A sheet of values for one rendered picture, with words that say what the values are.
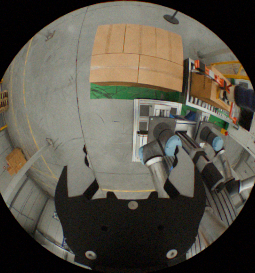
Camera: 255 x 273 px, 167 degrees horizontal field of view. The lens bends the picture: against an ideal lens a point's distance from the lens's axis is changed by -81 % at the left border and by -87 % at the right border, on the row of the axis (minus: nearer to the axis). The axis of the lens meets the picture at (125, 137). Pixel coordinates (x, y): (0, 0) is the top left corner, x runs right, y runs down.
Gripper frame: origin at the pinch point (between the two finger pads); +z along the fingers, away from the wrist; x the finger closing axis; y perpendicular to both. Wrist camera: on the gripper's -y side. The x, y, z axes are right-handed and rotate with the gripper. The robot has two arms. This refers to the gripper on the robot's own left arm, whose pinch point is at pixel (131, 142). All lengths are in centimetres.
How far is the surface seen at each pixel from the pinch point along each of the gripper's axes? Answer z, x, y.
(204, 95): 67, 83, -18
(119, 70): 98, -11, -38
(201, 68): 42, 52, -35
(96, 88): 152, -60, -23
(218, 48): 84, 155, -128
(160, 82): 98, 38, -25
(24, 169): 28, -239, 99
